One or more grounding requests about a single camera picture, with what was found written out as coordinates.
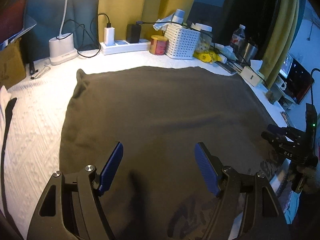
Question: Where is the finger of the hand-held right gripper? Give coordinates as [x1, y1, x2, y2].
[265, 124, 284, 133]
[261, 131, 285, 144]

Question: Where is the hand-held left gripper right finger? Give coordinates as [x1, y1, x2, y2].
[194, 142, 292, 240]

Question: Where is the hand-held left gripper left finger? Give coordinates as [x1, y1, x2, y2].
[26, 141, 124, 240]

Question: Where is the olive printed t-shirt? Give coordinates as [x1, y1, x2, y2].
[59, 66, 288, 240]

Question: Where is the white mug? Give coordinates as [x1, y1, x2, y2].
[275, 76, 287, 90]

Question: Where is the laptop with lit screen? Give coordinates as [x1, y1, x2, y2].
[285, 59, 315, 105]

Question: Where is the beige tissue box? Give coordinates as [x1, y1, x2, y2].
[240, 60, 265, 87]

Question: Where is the computer monitor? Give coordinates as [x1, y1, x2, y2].
[279, 52, 294, 79]

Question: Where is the dark smartphone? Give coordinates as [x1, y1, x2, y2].
[217, 61, 237, 75]

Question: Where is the steel tumbler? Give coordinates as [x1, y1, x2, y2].
[241, 39, 258, 64]

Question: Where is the white textured bed sheet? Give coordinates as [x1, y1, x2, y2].
[0, 51, 293, 240]

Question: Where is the pale plastic packet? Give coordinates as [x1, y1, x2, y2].
[215, 44, 237, 60]

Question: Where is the clear plastic bottle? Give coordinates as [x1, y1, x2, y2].
[230, 24, 247, 53]

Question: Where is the yellow snack packet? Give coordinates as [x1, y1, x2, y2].
[193, 50, 227, 63]

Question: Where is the yellow curtain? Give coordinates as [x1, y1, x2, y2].
[262, 0, 300, 90]
[98, 0, 203, 43]

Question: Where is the white power strip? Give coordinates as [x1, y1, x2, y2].
[100, 39, 152, 55]

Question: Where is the clear jar with white lid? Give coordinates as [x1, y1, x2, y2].
[194, 22, 213, 53]

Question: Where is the white perforated basket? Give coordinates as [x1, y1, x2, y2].
[164, 24, 202, 59]

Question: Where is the white desk lamp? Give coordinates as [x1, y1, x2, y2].
[49, 0, 77, 65]

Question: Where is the red tin can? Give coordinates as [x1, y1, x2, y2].
[149, 35, 168, 55]

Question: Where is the white folded garment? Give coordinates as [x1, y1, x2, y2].
[0, 85, 12, 120]

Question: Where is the white charger plug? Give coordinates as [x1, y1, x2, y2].
[104, 23, 115, 46]

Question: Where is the black power adapter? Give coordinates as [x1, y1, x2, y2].
[126, 24, 140, 43]

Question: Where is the brown cardboard box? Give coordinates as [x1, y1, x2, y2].
[0, 38, 27, 89]

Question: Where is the stack of paper cups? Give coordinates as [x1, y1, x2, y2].
[174, 9, 185, 24]

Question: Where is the crumpled white tissue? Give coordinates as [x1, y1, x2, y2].
[153, 15, 175, 30]

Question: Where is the dark grey curtain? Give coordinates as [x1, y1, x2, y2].
[20, 0, 100, 63]

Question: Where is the tablet with red screen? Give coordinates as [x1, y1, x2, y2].
[0, 0, 27, 45]

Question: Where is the black charger cable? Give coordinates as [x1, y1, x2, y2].
[60, 13, 110, 58]

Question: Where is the black strap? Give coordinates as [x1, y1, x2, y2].
[0, 97, 17, 220]

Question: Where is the black stick with lanyard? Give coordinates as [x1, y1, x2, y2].
[29, 61, 50, 80]

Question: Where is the black adapter cable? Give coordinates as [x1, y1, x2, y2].
[136, 20, 195, 29]

